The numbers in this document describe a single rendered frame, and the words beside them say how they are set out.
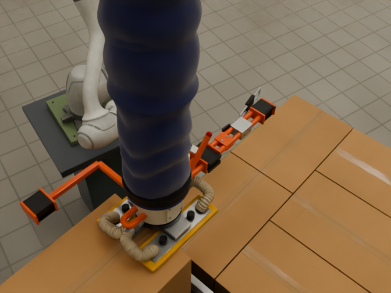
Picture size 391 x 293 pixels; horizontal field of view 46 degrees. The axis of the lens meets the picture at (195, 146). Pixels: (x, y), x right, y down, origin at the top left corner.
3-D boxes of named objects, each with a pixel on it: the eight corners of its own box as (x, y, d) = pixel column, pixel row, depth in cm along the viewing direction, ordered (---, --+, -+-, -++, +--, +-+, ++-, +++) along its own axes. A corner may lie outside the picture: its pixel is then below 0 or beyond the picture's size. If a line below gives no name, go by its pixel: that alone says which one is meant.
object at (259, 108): (262, 125, 187) (264, 116, 183) (248, 115, 190) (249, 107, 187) (274, 114, 191) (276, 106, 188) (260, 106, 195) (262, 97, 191)
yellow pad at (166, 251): (153, 274, 153) (152, 267, 150) (132, 255, 158) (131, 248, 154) (218, 211, 171) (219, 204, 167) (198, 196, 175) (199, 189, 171)
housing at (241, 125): (241, 140, 181) (242, 133, 178) (228, 132, 184) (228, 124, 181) (252, 131, 185) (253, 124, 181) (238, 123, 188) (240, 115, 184)
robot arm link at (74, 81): (63, 99, 222) (56, 65, 205) (98, 86, 229) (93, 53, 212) (77, 121, 214) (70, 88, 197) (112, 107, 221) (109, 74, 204)
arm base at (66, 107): (54, 111, 225) (52, 103, 220) (95, 94, 234) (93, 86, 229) (71, 135, 216) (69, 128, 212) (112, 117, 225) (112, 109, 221)
